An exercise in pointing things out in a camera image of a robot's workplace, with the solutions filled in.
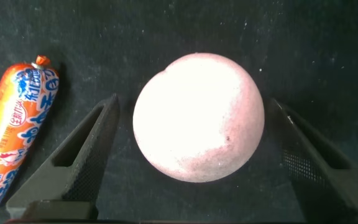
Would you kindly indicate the black table cloth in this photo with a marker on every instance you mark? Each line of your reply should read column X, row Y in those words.
column 179, row 25

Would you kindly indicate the orange sausage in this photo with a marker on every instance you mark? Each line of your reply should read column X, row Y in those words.
column 14, row 124

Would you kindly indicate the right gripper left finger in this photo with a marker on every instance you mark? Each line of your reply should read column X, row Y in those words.
column 73, row 174

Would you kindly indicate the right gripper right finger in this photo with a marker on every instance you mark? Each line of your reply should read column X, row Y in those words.
column 322, row 186

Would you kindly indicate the pale purple round bun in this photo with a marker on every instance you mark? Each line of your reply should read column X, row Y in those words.
column 197, row 118

